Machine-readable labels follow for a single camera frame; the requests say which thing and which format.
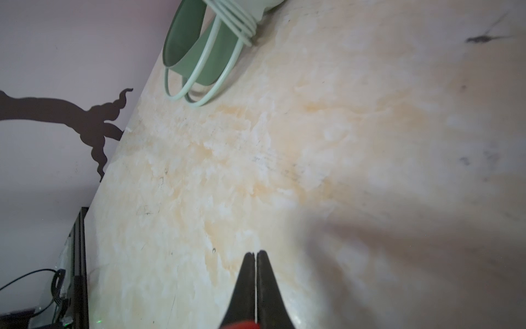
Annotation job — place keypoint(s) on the mint green over-ear headphones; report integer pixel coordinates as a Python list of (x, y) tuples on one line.
[(204, 42)]

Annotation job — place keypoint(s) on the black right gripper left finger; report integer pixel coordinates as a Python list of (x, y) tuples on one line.
[(241, 312)]

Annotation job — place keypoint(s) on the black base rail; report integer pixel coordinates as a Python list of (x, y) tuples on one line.
[(64, 302)]

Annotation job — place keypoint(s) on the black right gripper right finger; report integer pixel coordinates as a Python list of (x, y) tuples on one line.
[(271, 310)]

